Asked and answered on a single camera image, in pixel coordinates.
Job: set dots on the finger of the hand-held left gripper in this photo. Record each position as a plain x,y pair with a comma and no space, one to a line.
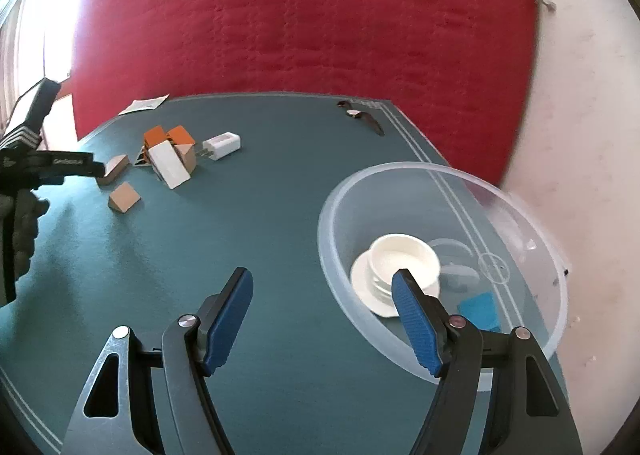
75,166

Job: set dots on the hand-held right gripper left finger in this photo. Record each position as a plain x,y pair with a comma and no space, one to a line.
225,322

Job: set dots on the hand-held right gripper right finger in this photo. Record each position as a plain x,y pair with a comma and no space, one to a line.
415,327

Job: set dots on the brown wedge block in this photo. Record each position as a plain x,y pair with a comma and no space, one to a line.
112,170
185,156
124,197

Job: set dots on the orange striped wedge block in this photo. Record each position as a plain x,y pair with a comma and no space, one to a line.
155,136
180,135

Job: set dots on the white rectangular block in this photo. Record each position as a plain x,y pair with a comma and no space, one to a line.
170,166

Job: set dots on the clear plastic bowl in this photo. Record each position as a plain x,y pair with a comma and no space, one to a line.
500,215

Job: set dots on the person's left hand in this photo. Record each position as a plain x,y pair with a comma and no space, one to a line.
27,230

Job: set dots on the blue square card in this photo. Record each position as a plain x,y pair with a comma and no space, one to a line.
480,312

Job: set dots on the bright window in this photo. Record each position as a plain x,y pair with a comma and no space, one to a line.
35,20

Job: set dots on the white paper sheet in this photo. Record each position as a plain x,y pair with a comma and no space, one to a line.
142,105

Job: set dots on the white charger plug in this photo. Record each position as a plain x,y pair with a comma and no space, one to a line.
223,142

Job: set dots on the red quilted blanket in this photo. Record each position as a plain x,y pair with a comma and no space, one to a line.
300,10

